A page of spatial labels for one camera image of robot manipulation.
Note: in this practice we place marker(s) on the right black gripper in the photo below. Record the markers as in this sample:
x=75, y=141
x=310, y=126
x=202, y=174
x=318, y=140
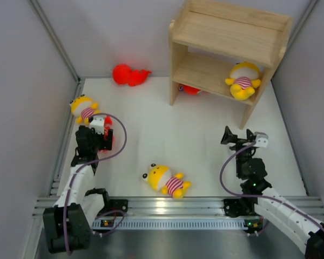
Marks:
x=229, y=137

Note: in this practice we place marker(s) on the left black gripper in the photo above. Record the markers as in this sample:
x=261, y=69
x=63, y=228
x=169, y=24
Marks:
x=105, y=144

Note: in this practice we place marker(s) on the red shark plush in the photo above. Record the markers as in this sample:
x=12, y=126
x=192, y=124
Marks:
x=108, y=135
x=122, y=74
x=189, y=90

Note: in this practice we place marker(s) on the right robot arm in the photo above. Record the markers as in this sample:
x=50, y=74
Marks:
x=258, y=197

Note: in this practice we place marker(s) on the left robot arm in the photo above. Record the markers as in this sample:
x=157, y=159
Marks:
x=67, y=222

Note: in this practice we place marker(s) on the yellow frog plush on shelf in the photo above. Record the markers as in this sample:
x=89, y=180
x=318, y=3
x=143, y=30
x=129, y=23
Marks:
x=243, y=80

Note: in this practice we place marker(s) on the wooden two-tier shelf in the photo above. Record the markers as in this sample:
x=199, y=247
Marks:
x=207, y=39

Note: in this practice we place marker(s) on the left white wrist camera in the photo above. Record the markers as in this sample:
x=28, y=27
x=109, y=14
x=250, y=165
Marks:
x=96, y=123

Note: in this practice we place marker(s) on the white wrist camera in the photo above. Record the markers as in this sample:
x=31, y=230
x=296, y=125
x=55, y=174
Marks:
x=96, y=123
x=261, y=139

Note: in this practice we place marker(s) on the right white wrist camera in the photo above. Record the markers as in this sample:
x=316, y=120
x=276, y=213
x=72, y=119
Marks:
x=261, y=139

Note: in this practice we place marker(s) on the left corner aluminium post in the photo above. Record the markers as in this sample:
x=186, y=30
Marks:
x=37, y=8

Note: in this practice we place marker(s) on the corner aluminium post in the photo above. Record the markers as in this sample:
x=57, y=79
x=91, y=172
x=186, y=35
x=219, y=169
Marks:
x=301, y=22
x=37, y=8

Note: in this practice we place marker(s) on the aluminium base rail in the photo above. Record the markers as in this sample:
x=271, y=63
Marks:
x=204, y=206

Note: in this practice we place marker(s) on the slotted cable duct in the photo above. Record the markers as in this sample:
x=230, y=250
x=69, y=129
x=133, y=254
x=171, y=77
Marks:
x=131, y=223

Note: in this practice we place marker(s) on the right corner aluminium post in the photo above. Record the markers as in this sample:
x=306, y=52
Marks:
x=301, y=22

